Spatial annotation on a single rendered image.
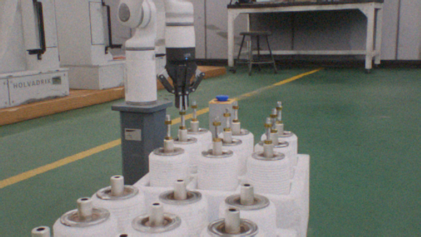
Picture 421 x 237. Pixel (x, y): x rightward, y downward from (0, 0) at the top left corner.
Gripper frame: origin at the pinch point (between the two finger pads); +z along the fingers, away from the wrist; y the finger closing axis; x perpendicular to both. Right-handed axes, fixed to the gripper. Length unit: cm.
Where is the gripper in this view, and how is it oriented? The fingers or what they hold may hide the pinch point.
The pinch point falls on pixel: (181, 102)
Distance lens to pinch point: 131.3
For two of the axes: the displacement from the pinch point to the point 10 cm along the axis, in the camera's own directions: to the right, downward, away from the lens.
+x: -4.2, -1.5, 8.9
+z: 0.2, 9.8, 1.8
